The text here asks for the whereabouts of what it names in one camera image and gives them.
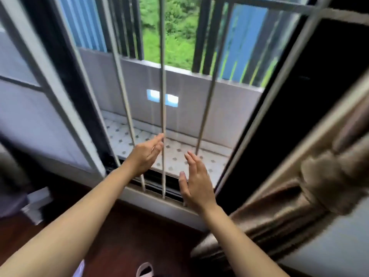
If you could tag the blue corrugated panel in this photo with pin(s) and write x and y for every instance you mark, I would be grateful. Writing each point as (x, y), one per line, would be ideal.
(248, 40)
(83, 23)

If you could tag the white window guard bar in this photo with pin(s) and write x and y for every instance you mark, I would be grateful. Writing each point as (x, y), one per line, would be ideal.
(163, 83)
(276, 89)
(212, 92)
(121, 80)

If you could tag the white horizontal guard rail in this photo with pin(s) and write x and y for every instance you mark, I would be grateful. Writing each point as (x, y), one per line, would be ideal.
(288, 8)

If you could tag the person's right thumb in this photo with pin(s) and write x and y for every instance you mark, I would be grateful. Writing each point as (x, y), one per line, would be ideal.
(182, 183)

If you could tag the person's left forearm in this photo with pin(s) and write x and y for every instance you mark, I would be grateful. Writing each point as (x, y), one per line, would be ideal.
(75, 222)

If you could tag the person's right hand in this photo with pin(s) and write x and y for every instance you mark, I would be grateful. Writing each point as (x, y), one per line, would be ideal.
(199, 187)

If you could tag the white framed sliding window panel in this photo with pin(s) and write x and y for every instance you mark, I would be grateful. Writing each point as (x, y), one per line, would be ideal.
(57, 98)

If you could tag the brown curtain tieback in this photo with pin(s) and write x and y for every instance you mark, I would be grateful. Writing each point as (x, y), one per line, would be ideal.
(331, 181)

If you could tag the brown curtain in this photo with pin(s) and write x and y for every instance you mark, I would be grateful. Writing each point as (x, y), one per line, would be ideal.
(288, 210)

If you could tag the white slipper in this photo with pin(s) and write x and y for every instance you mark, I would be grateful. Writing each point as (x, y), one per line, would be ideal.
(80, 269)
(145, 270)

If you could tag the person's right forearm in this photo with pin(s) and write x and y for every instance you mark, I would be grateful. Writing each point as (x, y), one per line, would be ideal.
(239, 245)

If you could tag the person's left hand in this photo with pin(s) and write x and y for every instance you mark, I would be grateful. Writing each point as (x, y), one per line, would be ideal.
(142, 157)

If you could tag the black balcony railing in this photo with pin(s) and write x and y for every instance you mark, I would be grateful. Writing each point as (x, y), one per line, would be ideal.
(207, 34)

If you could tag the person's left fingers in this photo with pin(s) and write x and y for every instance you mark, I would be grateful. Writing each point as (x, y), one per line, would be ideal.
(157, 142)

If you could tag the green trees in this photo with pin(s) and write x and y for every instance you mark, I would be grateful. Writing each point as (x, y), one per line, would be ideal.
(178, 28)

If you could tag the white box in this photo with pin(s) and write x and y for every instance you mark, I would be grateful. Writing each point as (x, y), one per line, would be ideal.
(37, 204)

